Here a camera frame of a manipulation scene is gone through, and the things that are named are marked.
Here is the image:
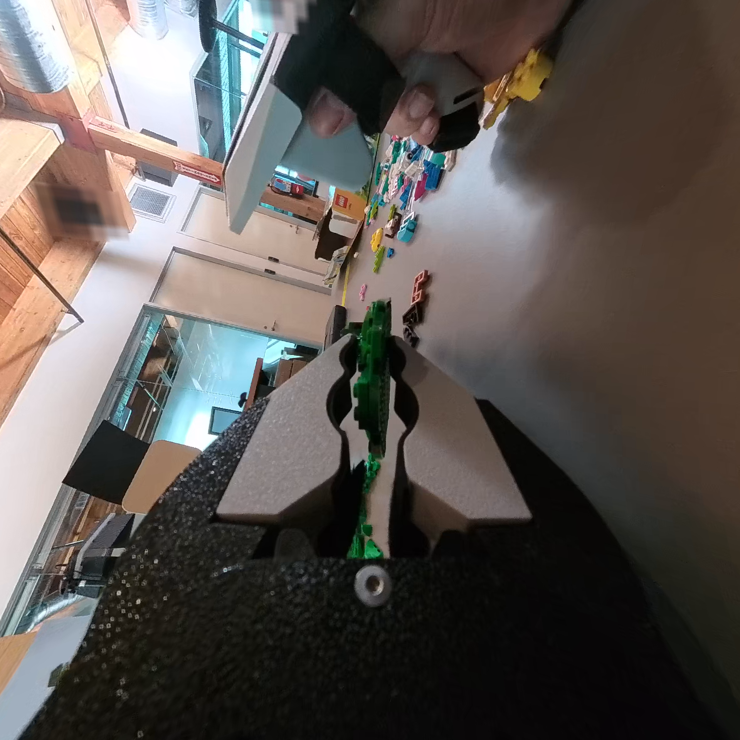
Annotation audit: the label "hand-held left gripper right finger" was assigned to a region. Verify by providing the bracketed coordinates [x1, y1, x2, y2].
[384, 335, 531, 558]

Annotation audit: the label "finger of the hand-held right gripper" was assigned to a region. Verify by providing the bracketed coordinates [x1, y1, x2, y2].
[276, 113, 375, 187]
[222, 32, 303, 235]

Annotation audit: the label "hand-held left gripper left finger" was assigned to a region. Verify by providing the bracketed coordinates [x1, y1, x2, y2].
[217, 334, 360, 558]

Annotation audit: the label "green brick model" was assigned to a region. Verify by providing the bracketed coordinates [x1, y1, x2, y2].
[346, 299, 401, 457]

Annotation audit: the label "pile of green bricks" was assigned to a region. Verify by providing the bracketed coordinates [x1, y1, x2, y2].
[346, 454, 385, 558]

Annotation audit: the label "grey desk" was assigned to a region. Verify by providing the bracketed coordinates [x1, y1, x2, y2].
[341, 0, 740, 740]

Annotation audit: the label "person's right hand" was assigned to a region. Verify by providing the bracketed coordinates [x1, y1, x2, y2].
[306, 0, 580, 146]

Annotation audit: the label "yellow toy box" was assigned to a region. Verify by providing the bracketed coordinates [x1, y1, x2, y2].
[330, 188, 371, 222]

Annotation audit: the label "red warning label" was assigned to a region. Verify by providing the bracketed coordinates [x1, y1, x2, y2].
[173, 162, 223, 186]

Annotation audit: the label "pile of colourful bricks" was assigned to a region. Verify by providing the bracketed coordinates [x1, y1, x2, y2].
[361, 134, 457, 272]

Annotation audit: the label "brown cardboard box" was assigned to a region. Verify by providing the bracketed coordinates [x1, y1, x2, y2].
[314, 207, 364, 262]

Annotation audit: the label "stack of paper booklets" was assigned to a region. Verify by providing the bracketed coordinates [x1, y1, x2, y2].
[323, 246, 353, 289]

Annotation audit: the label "dark brown bricks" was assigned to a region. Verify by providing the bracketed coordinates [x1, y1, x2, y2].
[402, 303, 427, 348]

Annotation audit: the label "studio light panel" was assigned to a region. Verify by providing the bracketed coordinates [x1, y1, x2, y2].
[55, 421, 151, 596]

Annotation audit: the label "yellow bricks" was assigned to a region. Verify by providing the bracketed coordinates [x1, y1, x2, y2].
[480, 49, 553, 131]

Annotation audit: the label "wall vent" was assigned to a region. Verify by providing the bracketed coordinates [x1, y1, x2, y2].
[128, 184, 176, 222]

